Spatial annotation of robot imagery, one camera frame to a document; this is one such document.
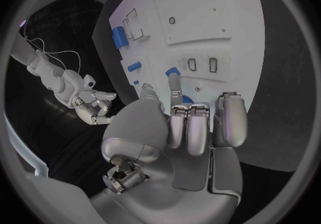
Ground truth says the white cable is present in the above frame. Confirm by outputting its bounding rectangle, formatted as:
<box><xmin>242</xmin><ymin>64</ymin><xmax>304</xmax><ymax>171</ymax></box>
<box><xmin>24</xmin><ymin>35</ymin><xmax>82</xmax><ymax>75</ymax></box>

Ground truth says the blue plug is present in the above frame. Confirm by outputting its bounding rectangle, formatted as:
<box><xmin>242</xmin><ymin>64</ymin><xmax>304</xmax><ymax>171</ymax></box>
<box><xmin>164</xmin><ymin>67</ymin><xmax>181</xmax><ymax>78</ymax></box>

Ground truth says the blue short cylinder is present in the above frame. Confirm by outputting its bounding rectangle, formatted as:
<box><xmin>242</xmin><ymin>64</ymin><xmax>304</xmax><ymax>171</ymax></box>
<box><xmin>127</xmin><ymin>61</ymin><xmax>142</xmax><ymax>73</ymax></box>

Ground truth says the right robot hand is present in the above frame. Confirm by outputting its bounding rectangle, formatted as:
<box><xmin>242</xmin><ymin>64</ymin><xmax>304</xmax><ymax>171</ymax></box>
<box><xmin>71</xmin><ymin>89</ymin><xmax>118</xmax><ymax>126</ymax></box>

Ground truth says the white task board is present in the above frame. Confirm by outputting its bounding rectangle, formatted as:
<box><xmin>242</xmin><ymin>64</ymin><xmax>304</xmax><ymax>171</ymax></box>
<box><xmin>108</xmin><ymin>0</ymin><xmax>266</xmax><ymax>134</ymax></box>

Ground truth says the large blue block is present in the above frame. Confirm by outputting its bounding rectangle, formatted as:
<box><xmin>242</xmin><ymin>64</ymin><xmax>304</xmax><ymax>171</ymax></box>
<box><xmin>111</xmin><ymin>26</ymin><xmax>130</xmax><ymax>50</ymax></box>

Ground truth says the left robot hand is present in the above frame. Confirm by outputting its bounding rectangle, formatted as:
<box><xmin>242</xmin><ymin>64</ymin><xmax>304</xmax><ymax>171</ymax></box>
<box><xmin>89</xmin><ymin>73</ymin><xmax>249</xmax><ymax>224</ymax></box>

